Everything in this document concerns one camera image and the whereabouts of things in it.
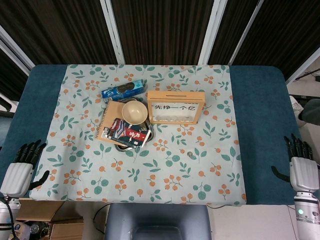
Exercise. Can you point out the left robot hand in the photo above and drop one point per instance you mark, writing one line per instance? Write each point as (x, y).
(16, 180)

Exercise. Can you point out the beige bowl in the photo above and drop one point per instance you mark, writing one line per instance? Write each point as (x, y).
(133, 112)

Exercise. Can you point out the dark trousered leg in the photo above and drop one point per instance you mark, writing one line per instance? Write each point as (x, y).
(311, 112)

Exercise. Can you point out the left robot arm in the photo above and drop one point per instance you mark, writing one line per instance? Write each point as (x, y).
(2, 210)

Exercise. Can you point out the floral printed tablecloth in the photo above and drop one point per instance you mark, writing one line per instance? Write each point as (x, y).
(100, 162)

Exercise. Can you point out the closed cardboard box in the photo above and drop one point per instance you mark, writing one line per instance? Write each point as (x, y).
(67, 230)

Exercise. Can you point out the open cardboard box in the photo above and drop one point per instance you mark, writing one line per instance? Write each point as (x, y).
(37, 210)

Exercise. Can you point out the wooden coin box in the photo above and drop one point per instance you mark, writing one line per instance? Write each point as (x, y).
(175, 96)

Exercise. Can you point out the small silver coin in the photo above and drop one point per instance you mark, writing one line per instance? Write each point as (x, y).
(157, 118)
(189, 153)

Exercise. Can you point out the blue cookie box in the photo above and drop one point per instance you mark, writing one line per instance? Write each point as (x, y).
(125, 90)

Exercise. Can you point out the grey blue robot torso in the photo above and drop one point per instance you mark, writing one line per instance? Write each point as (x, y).
(157, 215)

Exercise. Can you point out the red blue snack packet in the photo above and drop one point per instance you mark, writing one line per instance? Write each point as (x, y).
(130, 135)

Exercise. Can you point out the kraft spiral notebook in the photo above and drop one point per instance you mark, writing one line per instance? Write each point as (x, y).
(111, 115)

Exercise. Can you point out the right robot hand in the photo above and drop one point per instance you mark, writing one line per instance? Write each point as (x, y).
(303, 175)

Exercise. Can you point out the dark slatted partition panel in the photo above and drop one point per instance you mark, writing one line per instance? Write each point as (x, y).
(287, 35)
(162, 30)
(232, 27)
(57, 30)

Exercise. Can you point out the metal tray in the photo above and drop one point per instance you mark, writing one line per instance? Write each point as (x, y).
(125, 149)

